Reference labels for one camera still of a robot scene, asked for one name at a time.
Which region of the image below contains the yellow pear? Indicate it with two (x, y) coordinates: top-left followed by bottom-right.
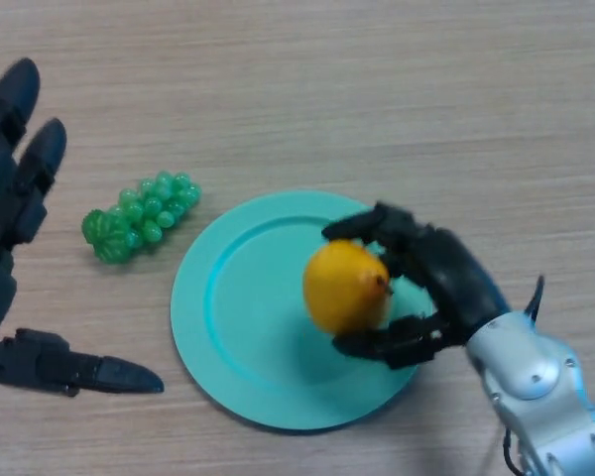
(301, 239), (394, 334)

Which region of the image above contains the green round plate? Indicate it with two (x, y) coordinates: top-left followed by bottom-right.
(170, 190), (437, 431)

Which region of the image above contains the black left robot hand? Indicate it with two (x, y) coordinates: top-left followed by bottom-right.
(0, 58), (165, 398)

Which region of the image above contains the green grape bunch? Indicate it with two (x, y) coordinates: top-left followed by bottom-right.
(81, 170), (203, 266)

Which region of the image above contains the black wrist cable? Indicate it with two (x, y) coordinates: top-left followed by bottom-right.
(501, 275), (546, 476)

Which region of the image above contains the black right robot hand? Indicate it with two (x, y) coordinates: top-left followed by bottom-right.
(320, 200), (515, 371)

